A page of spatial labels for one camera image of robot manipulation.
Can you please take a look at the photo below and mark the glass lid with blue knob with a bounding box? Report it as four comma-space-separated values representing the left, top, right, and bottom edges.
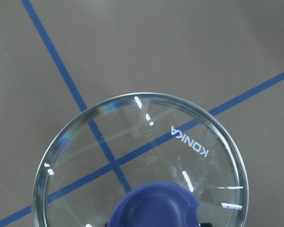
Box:
32, 92, 249, 227

